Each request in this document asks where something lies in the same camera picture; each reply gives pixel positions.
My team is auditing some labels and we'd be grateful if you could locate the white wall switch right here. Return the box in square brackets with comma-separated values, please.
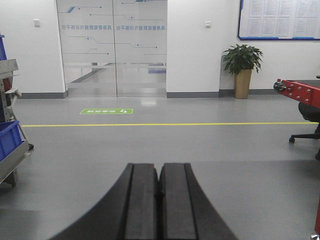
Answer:
[205, 21, 212, 28]

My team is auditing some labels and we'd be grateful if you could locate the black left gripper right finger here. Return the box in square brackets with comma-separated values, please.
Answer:
[160, 163, 237, 240]

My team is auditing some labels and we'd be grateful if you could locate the green potted plant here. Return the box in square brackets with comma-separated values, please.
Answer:
[222, 44, 263, 99]

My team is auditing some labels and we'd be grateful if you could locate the black office chair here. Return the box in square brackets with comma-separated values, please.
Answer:
[288, 102, 320, 161]

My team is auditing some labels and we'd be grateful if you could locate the white wall switch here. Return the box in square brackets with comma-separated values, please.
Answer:
[205, 21, 212, 28]
[33, 19, 41, 28]

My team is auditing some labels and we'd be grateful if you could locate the green floor sign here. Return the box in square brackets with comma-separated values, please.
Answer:
[80, 108, 134, 115]

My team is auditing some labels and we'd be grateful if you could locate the metal rack cart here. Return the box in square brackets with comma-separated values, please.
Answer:
[0, 59, 34, 188]

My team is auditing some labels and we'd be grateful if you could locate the white wall switch left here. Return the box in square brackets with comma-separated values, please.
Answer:
[33, 19, 41, 28]

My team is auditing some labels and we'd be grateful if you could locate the blue framed notice board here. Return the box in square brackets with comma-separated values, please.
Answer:
[237, 0, 320, 41]

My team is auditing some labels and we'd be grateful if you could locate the blue plastic bin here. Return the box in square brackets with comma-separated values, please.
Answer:
[0, 120, 23, 162]

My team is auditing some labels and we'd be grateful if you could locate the frosted glass double door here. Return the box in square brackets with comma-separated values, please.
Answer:
[56, 0, 168, 97]

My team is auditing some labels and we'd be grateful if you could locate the red conveyor frame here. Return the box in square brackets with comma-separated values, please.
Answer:
[273, 79, 320, 108]

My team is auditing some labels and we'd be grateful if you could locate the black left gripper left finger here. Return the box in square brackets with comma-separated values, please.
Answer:
[53, 163, 158, 240]

